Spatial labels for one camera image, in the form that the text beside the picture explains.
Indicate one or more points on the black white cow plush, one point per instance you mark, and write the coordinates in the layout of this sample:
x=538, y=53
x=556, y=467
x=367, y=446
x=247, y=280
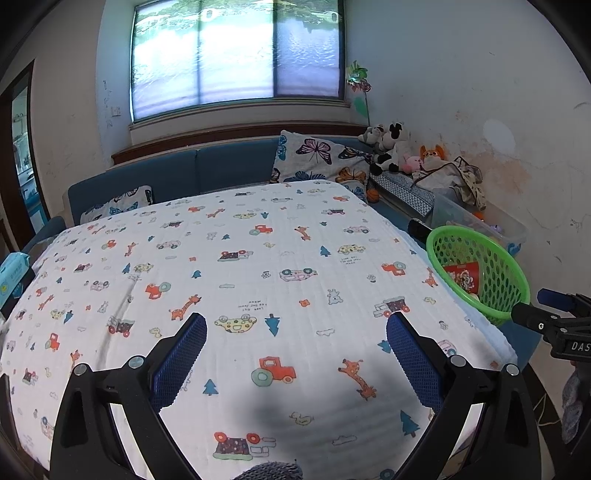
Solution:
x=392, y=147

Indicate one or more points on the printed blanket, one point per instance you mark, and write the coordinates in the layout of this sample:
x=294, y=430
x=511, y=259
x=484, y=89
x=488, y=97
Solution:
x=277, y=258

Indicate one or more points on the pink plush toy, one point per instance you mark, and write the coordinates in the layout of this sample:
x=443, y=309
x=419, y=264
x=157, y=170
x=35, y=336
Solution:
x=412, y=164

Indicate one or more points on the colourful pinwheel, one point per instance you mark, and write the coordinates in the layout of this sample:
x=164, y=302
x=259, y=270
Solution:
x=358, y=76

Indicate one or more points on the orange fox plush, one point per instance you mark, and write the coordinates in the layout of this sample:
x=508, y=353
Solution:
x=433, y=154

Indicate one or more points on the blue wet wipes pack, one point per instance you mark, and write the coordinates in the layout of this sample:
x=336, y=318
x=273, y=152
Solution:
x=11, y=272

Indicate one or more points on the blue sofa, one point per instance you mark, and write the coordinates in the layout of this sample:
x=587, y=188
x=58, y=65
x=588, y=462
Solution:
x=231, y=161

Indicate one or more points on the green plastic basket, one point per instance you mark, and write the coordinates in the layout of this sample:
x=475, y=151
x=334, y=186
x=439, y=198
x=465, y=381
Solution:
x=501, y=311

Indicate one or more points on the clear storage box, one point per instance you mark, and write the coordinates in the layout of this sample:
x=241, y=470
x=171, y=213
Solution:
x=498, y=226

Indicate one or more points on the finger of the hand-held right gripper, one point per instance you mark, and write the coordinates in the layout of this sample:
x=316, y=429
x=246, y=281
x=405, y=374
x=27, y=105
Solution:
x=554, y=297
x=531, y=314

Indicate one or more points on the blue patterned mat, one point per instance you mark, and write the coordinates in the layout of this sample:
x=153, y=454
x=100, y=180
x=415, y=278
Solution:
x=406, y=194

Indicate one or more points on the person's grey sweater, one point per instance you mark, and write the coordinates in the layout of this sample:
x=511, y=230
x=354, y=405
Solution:
x=272, y=471

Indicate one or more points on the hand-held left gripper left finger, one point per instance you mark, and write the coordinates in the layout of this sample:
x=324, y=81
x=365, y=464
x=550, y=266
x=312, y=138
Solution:
x=180, y=360

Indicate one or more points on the large butterfly pillow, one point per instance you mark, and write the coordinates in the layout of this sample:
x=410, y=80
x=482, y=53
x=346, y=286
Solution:
x=314, y=154

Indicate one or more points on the red printed noodle tub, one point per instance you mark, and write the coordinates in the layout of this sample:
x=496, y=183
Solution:
x=461, y=277

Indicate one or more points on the black rectangular object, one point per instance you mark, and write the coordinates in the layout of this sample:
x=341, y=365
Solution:
x=420, y=229

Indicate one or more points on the small butterfly pillow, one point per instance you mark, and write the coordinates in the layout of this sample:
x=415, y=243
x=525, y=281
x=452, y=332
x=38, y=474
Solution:
x=120, y=203

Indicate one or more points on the grey plush toy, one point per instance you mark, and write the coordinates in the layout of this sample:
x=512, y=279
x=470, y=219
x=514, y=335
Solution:
x=371, y=137

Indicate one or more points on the wooden framed glass door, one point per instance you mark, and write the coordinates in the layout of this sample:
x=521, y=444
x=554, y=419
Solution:
x=5, y=184

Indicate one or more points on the beige cloth bag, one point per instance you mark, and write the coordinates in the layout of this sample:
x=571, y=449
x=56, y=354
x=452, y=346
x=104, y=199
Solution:
x=452, y=182

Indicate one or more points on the orange ball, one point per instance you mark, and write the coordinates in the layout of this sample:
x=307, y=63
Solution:
x=372, y=196

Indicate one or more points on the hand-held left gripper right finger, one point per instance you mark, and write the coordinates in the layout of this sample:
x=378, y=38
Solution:
x=413, y=360

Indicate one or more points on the window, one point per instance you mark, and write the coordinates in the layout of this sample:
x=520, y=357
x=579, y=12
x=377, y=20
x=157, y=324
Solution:
x=231, y=55

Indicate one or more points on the person's right forearm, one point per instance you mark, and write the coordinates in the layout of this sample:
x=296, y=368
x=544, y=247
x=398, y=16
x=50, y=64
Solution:
x=577, y=406

